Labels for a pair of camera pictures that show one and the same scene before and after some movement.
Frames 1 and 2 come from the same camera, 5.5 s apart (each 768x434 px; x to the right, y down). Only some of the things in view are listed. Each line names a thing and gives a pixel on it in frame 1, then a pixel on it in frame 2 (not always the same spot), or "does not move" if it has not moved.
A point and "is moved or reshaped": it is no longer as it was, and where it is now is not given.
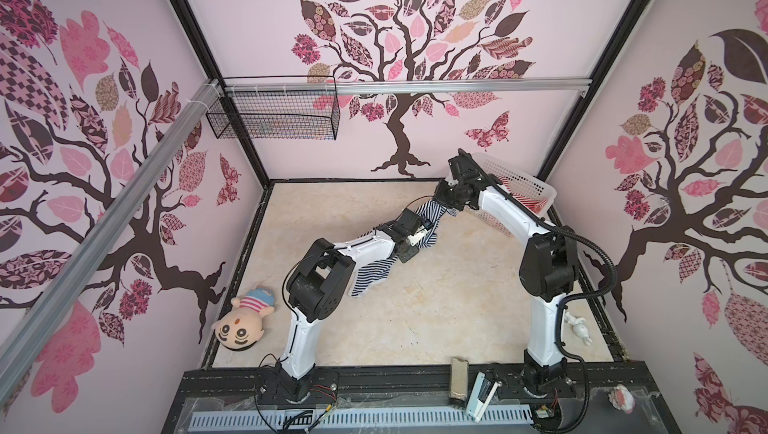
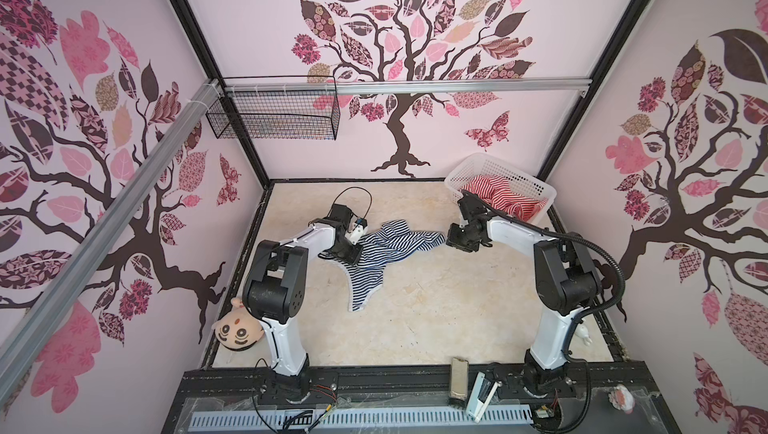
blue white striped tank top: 369,273 is moved or reshaped
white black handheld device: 482,393 does not move
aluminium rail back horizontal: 288,87 does not move
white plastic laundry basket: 533,190 does not move
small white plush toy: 579,328 does not move
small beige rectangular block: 459,379 does not move
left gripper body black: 408,252 -> 346,251
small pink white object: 621,399 does not move
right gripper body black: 449,195 -> 461,237
